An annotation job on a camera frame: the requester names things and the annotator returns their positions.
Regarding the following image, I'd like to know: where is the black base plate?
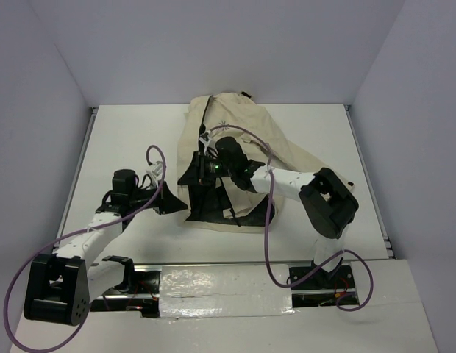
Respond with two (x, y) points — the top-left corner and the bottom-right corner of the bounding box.
(291, 265), (359, 309)
(90, 265), (162, 318)

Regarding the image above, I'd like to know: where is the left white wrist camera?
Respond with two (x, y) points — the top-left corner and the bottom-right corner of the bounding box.
(146, 161), (164, 184)

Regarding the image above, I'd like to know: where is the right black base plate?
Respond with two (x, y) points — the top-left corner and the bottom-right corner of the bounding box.
(291, 265), (359, 309)

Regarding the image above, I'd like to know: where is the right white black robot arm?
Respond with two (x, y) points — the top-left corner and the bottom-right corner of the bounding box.
(177, 137), (359, 288)

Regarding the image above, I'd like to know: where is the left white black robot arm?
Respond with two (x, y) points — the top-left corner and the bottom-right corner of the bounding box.
(24, 162), (188, 327)

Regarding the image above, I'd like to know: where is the purple cable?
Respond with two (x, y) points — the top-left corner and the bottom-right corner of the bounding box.
(207, 124), (372, 313)
(3, 146), (166, 350)

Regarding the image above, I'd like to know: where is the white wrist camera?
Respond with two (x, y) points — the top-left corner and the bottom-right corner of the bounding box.
(146, 161), (164, 184)
(199, 132), (215, 150)

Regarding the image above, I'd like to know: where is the white foam front board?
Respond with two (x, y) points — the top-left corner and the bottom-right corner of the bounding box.
(15, 260), (438, 352)

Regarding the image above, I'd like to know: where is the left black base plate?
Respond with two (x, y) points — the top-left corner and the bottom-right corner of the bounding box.
(90, 265), (162, 318)

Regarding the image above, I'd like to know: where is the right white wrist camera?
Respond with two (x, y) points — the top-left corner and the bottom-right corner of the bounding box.
(199, 132), (215, 150)

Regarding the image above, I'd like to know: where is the cream jacket with black zipper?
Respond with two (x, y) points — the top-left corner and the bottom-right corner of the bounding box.
(174, 91), (356, 233)

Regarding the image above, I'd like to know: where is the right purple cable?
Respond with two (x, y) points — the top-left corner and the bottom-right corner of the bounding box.
(207, 124), (372, 313)

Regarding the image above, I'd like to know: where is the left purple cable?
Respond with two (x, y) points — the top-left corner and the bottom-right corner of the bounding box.
(3, 146), (166, 350)

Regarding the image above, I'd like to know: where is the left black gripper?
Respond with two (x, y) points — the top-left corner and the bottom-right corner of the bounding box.
(129, 179), (187, 215)

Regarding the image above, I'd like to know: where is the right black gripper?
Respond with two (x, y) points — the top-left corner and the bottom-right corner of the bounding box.
(178, 149), (235, 185)

